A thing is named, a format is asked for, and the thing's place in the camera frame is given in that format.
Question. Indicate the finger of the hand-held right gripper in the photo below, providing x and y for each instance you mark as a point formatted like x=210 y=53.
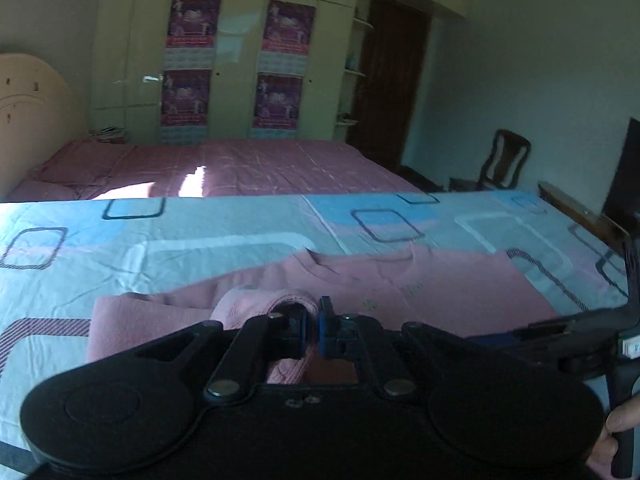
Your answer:
x=547 y=332

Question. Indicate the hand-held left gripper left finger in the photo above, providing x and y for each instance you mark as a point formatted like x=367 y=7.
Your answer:
x=301 y=334

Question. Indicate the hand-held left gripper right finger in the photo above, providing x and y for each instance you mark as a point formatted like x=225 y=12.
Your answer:
x=326 y=334

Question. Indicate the pink knit shirt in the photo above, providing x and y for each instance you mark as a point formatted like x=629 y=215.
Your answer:
x=350 y=280

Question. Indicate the person's right hand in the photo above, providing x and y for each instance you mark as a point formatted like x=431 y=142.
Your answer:
x=625 y=416

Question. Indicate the pink checked bed cover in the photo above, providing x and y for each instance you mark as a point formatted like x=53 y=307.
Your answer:
x=280 y=167

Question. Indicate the patterned light blue bed sheet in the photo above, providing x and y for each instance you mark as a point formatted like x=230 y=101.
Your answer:
x=150 y=260

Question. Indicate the dark wooden chair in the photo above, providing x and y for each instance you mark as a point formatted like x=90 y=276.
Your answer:
x=505 y=160

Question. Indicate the dark brown wooden door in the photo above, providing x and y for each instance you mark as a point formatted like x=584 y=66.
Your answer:
x=387 y=80

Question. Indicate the white corner shelves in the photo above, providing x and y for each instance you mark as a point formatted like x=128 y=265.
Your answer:
x=356 y=72

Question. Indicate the stack of books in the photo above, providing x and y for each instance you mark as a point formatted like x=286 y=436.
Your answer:
x=107 y=135

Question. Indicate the pale green wardrobe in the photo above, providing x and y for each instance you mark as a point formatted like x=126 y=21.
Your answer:
x=235 y=60

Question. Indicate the cream wooden headboard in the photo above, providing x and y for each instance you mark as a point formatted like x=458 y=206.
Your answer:
x=30 y=120

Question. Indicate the wooden bed frame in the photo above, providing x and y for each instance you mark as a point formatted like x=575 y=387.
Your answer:
x=575 y=207

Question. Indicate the purple wall poster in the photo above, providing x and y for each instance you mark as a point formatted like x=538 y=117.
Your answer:
x=277 y=105
x=185 y=105
x=287 y=30
x=194 y=22

